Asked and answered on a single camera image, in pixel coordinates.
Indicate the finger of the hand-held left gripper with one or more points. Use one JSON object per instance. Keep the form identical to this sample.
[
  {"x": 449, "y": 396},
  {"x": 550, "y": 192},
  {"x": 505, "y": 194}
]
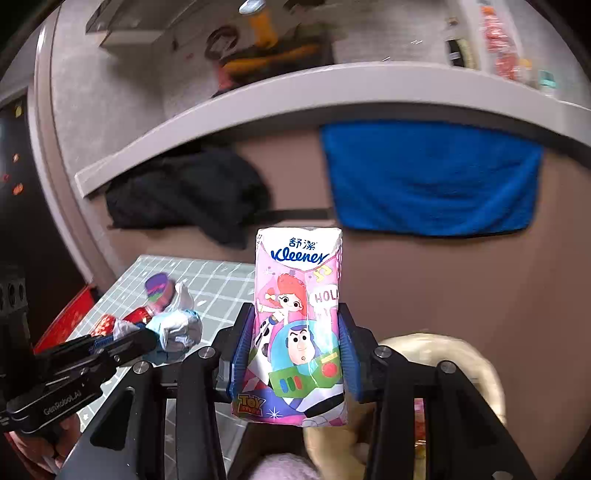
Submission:
[
  {"x": 99, "y": 342},
  {"x": 134, "y": 346}
]

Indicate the pink fluffy cloth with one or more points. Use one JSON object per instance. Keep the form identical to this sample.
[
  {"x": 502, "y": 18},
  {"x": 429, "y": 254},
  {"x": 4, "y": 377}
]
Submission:
[{"x": 284, "y": 468}]

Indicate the yellow white foam wrapper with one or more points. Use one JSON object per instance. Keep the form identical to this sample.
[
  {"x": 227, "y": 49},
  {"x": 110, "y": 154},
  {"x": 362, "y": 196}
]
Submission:
[{"x": 461, "y": 355}]

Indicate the grey range hood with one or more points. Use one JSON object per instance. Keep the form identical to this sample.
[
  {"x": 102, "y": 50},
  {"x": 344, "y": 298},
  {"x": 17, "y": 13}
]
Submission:
[{"x": 138, "y": 23}]

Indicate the black door with magnets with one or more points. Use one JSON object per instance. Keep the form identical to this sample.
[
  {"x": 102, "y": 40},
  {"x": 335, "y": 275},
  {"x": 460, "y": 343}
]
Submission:
[{"x": 16, "y": 175}]

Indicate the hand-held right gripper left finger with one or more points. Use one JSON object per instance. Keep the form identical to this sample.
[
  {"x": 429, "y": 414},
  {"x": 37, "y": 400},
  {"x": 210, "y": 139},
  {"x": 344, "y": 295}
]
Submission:
[{"x": 244, "y": 355}]

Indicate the blue towel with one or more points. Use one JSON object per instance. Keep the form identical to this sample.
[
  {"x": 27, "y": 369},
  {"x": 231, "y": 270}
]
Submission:
[{"x": 429, "y": 180}]

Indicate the white stone counter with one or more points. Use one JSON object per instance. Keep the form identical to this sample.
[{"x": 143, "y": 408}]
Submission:
[{"x": 277, "y": 97}]

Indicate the dark oil bottle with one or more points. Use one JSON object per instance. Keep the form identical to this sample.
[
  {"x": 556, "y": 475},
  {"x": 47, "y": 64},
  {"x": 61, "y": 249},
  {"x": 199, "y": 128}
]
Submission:
[{"x": 459, "y": 53}]

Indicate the person's left hand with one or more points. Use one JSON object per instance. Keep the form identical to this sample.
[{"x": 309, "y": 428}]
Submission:
[{"x": 32, "y": 454}]

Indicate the black cloth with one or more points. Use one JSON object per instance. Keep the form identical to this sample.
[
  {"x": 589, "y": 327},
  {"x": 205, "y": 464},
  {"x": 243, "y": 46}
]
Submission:
[{"x": 184, "y": 198}]

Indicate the red patterned wrapper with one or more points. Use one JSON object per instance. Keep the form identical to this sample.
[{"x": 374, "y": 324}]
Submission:
[{"x": 120, "y": 323}]

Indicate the pink cartoon tissue pack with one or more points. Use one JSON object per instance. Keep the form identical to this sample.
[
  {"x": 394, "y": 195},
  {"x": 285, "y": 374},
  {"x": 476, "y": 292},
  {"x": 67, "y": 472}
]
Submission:
[{"x": 298, "y": 323}]

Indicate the purple wrapper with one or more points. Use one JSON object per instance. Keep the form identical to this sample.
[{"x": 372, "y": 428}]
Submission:
[{"x": 160, "y": 288}]

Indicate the red box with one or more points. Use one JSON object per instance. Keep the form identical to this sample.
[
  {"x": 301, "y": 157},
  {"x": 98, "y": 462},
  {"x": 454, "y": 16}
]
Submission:
[{"x": 64, "y": 318}]

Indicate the red drink bottle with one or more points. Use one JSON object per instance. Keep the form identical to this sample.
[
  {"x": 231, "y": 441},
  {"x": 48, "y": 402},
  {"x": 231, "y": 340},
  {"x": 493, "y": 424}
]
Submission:
[{"x": 501, "y": 41}]

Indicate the yellow plastic bag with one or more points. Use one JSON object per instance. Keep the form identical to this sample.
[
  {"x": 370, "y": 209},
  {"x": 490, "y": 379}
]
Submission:
[{"x": 332, "y": 452}]

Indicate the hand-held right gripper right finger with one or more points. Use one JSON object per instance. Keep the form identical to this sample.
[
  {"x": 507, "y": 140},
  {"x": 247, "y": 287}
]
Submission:
[{"x": 349, "y": 360}]

